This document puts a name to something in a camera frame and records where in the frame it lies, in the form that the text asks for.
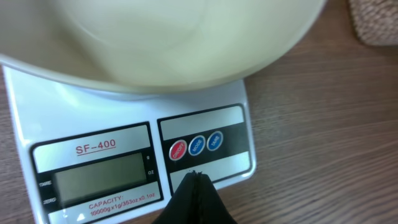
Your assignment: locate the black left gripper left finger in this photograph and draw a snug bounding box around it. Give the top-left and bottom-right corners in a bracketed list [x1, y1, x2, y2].
[152, 172, 197, 224]

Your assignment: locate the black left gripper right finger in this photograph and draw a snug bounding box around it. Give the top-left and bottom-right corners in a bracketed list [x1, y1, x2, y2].
[194, 172, 237, 224]

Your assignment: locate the white digital kitchen scale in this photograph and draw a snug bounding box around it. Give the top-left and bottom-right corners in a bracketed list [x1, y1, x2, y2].
[3, 67, 256, 223]

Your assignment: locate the white bowl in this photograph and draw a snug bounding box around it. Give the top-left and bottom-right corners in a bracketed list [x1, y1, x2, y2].
[1, 0, 325, 94]

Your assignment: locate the clear plastic container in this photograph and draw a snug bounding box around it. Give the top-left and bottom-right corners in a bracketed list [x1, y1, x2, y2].
[348, 0, 397, 46]

